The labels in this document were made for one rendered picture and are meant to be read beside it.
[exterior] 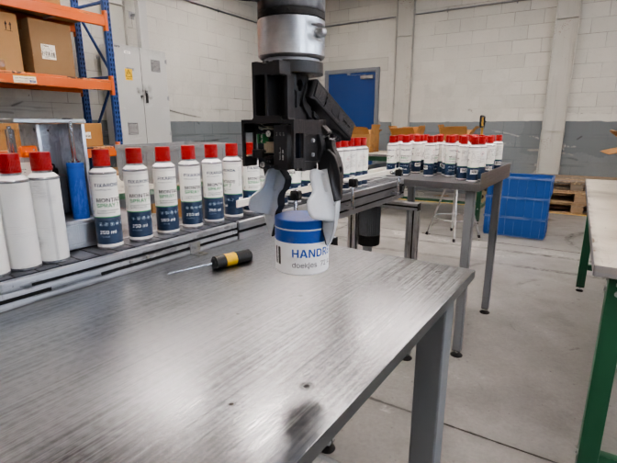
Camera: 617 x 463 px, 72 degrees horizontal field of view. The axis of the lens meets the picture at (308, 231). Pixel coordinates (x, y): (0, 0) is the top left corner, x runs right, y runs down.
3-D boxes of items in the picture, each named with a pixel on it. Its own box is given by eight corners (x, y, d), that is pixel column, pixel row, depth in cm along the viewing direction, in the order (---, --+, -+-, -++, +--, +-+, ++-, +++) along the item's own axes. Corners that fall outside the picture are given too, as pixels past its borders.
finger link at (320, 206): (307, 254, 49) (284, 175, 48) (331, 242, 54) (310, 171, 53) (329, 249, 47) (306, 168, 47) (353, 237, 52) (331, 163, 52)
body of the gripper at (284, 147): (241, 172, 49) (236, 61, 46) (283, 166, 56) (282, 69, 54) (297, 176, 45) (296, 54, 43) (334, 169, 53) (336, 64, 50)
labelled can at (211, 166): (215, 219, 119) (210, 143, 114) (228, 220, 116) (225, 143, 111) (200, 221, 115) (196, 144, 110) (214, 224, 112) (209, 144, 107)
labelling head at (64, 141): (74, 234, 101) (59, 121, 94) (106, 242, 93) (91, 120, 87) (7, 248, 89) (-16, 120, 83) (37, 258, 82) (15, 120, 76)
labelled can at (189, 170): (194, 223, 113) (188, 144, 108) (207, 226, 110) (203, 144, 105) (178, 227, 109) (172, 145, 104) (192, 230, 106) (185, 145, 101)
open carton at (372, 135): (342, 152, 599) (342, 124, 590) (358, 150, 636) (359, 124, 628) (368, 152, 576) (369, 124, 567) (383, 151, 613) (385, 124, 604)
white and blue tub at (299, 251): (294, 256, 61) (294, 208, 59) (338, 265, 57) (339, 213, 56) (264, 270, 55) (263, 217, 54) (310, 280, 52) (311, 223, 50)
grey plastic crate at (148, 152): (185, 172, 317) (184, 141, 312) (229, 175, 299) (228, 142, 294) (117, 180, 266) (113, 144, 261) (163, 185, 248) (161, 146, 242)
